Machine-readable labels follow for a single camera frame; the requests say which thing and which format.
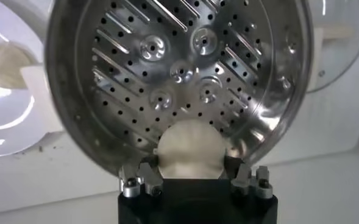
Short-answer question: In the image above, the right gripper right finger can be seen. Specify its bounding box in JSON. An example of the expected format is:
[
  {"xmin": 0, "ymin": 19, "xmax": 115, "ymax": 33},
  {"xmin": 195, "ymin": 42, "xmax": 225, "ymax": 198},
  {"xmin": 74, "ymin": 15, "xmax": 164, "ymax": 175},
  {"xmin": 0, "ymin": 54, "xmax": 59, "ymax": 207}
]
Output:
[{"xmin": 224, "ymin": 155, "xmax": 274, "ymax": 199}]

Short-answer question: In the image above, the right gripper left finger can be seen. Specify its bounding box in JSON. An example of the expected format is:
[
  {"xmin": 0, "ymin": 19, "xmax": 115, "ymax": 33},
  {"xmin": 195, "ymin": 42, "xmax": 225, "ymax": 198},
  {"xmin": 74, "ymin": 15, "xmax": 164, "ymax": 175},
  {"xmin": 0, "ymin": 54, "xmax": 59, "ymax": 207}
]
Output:
[{"xmin": 119, "ymin": 155, "xmax": 165, "ymax": 199}]

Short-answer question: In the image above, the white steamed baozi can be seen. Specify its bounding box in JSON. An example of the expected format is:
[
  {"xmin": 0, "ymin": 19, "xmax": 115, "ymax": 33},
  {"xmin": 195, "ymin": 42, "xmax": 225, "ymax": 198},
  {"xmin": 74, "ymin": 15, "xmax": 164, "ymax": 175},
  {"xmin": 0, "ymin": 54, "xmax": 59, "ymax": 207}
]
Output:
[
  {"xmin": 153, "ymin": 119, "xmax": 227, "ymax": 180},
  {"xmin": 0, "ymin": 41, "xmax": 43, "ymax": 89}
]

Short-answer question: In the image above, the round glass pot lid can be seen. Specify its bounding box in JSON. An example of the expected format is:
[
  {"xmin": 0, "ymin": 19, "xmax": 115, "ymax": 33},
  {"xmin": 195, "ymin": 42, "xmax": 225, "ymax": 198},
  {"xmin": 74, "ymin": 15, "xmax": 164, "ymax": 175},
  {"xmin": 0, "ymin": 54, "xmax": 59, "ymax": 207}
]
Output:
[{"xmin": 304, "ymin": 0, "xmax": 359, "ymax": 94}]

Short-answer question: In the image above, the white round plate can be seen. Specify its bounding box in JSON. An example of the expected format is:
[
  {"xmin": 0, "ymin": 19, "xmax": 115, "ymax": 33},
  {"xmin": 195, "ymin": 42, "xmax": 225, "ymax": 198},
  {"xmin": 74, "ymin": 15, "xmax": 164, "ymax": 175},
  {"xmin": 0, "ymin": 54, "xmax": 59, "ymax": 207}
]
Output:
[{"xmin": 0, "ymin": 0, "xmax": 57, "ymax": 159}]

